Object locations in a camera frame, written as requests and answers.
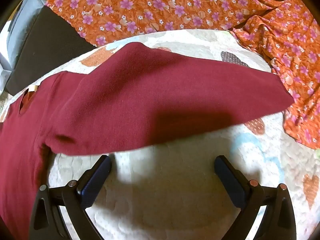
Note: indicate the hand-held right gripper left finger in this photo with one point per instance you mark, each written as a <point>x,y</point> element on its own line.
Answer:
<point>96,182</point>

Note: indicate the orange floral cloth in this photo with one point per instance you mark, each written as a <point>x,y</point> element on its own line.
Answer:
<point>175,5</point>

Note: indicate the maroon small shirt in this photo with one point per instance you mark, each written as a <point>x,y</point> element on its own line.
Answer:
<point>150,92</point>

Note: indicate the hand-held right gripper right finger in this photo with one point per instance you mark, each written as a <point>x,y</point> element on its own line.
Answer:
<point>230,182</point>

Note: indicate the dark brown blanket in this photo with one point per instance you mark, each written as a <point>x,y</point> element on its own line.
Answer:
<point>45,50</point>

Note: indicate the grey pillow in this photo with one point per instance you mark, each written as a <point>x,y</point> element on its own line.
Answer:
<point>22,17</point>

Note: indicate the white quilted heart blanket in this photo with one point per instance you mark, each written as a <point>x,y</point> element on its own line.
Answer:
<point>162,200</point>

